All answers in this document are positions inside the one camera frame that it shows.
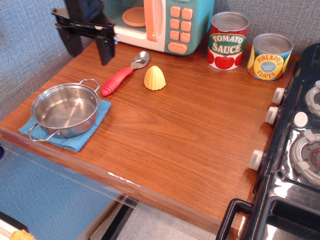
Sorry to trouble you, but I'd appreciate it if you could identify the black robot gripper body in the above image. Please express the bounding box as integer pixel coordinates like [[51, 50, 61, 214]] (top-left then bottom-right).
[[51, 0, 116, 38]]

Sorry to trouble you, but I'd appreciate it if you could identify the blue cloth mat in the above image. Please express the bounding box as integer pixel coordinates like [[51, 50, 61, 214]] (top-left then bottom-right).
[[31, 100, 111, 152]]

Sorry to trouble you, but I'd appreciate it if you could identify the red handled metal spoon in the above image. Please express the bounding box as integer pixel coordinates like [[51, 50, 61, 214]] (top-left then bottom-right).
[[101, 51, 150, 97]]

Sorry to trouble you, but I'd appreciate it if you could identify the pineapple slices can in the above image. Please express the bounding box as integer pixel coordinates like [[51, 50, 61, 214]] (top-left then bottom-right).
[[247, 33, 294, 81]]

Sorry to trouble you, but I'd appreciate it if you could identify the black toy stove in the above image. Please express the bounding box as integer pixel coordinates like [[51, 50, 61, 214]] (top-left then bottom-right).
[[216, 43, 320, 240]]

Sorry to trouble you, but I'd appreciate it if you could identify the yellow toy corn piece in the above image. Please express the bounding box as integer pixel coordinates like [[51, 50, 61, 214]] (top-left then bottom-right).
[[144, 65, 166, 91]]

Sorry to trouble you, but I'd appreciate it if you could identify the steel pan with handles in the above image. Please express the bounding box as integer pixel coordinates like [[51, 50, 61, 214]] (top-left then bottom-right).
[[27, 79, 100, 142]]

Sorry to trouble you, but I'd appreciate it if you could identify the tomato sauce can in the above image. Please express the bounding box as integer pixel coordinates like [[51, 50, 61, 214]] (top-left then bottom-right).
[[207, 11, 250, 71]]

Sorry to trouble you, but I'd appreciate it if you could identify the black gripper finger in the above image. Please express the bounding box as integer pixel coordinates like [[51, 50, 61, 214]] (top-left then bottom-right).
[[95, 34, 119, 66], [56, 23, 83, 58]]

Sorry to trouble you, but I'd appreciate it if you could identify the orange object bottom left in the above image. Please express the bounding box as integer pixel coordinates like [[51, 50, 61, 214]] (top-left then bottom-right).
[[9, 229, 35, 240]]

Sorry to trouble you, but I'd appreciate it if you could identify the teal toy microwave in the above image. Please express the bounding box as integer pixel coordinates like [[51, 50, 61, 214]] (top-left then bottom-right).
[[103, 0, 215, 56]]

